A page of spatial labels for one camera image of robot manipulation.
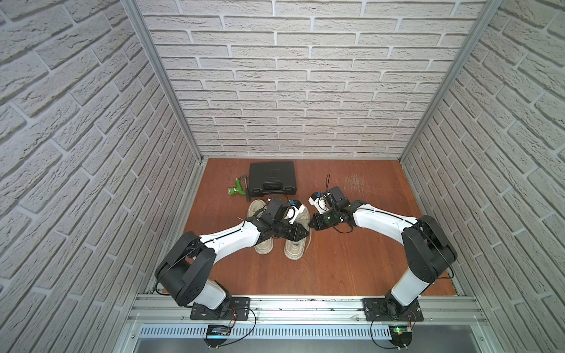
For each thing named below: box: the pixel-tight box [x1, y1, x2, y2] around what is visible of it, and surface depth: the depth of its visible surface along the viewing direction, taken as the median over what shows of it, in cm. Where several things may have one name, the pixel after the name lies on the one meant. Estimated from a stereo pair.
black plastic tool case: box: [248, 161, 297, 198], surface depth 105 cm
